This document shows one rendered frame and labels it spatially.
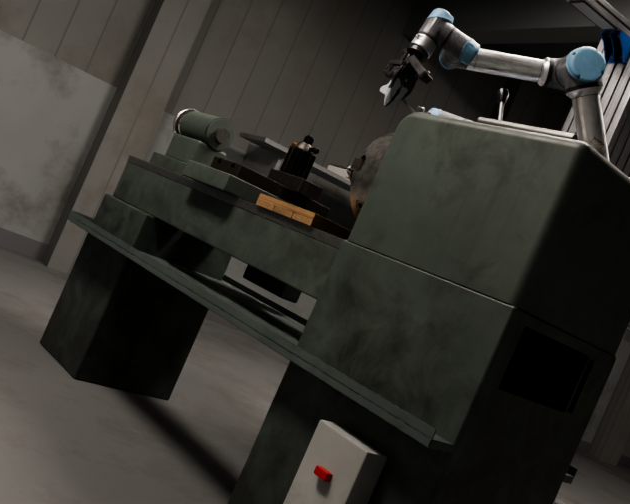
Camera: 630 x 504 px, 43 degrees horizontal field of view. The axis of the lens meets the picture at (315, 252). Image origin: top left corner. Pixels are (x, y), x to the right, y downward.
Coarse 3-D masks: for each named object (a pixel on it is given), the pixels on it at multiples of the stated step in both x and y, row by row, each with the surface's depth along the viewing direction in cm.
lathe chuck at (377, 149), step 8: (384, 136) 236; (392, 136) 235; (376, 144) 233; (384, 144) 231; (368, 152) 233; (376, 152) 230; (384, 152) 228; (368, 160) 231; (376, 160) 228; (368, 168) 229; (352, 176) 234; (360, 176) 231; (368, 176) 229; (352, 184) 234; (360, 184) 231; (368, 184) 228; (352, 192) 234; (360, 192) 231; (352, 200) 235; (360, 200) 232; (352, 208) 237
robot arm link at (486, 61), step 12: (444, 60) 267; (480, 60) 266; (492, 60) 266; (504, 60) 266; (516, 60) 266; (528, 60) 267; (540, 60) 268; (552, 60) 267; (492, 72) 268; (504, 72) 268; (516, 72) 267; (528, 72) 267; (540, 72) 267; (552, 72) 266; (540, 84) 270; (552, 84) 268
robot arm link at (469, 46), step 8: (456, 32) 253; (448, 40) 253; (456, 40) 253; (464, 40) 253; (472, 40) 254; (448, 48) 255; (456, 48) 254; (464, 48) 253; (472, 48) 253; (448, 56) 261; (456, 56) 256; (464, 56) 254; (472, 56) 254
